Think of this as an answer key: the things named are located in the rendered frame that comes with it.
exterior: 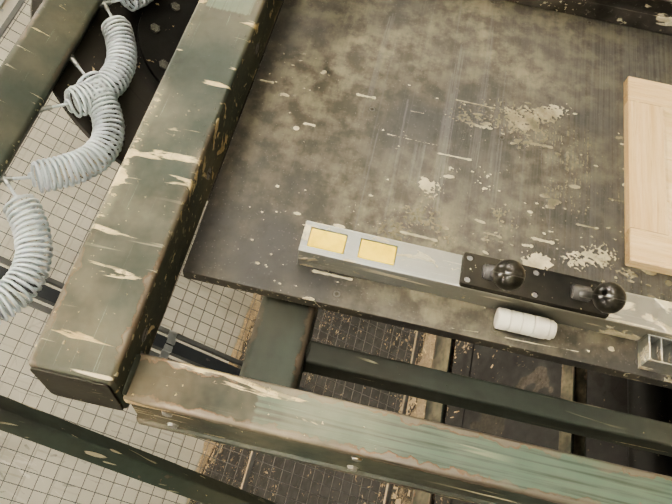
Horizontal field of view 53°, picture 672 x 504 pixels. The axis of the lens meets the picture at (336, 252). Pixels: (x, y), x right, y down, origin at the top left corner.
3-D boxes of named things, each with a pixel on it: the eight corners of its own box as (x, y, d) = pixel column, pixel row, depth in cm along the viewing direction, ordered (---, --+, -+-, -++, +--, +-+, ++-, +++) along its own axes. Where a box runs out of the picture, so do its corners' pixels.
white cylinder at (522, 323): (491, 331, 91) (549, 344, 91) (498, 322, 89) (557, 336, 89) (493, 312, 93) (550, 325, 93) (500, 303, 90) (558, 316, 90)
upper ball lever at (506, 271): (500, 290, 91) (525, 295, 78) (473, 283, 91) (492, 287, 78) (506, 262, 91) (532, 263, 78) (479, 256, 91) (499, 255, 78)
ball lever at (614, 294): (588, 309, 91) (628, 318, 77) (560, 303, 91) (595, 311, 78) (594, 282, 91) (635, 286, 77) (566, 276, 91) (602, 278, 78)
